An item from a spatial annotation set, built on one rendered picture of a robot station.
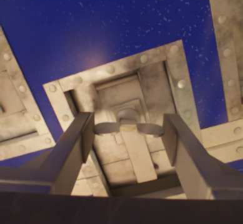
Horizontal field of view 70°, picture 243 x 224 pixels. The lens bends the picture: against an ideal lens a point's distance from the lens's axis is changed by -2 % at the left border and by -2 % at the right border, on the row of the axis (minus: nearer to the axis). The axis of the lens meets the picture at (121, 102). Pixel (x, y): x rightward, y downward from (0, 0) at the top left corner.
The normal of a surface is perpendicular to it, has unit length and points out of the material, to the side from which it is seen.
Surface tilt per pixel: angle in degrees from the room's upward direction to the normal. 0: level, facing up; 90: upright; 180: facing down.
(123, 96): 90
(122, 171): 90
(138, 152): 90
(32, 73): 90
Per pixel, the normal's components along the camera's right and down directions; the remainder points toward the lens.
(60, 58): -0.03, 0.30
